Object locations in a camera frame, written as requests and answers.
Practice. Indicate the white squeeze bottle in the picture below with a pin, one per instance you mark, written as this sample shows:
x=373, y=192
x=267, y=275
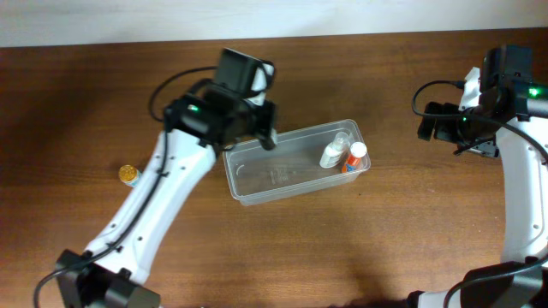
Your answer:
x=334, y=151

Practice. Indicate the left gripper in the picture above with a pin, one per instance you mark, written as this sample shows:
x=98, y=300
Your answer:
x=264, y=121

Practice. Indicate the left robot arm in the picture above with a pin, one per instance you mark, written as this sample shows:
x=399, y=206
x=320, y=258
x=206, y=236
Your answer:
x=113, y=269

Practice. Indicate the orange tube white cap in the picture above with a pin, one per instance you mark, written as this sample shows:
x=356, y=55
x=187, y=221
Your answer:
x=356, y=152

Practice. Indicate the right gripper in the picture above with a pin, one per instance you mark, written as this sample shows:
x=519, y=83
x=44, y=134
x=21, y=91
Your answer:
x=431, y=121

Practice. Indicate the clear plastic container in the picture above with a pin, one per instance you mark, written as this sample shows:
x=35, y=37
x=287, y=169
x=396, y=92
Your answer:
x=257, y=176

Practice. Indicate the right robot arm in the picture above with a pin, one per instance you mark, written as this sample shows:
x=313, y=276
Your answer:
x=502, y=114

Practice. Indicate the small jar gold lid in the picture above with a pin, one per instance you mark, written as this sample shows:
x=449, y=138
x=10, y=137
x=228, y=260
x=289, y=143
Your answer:
x=129, y=175

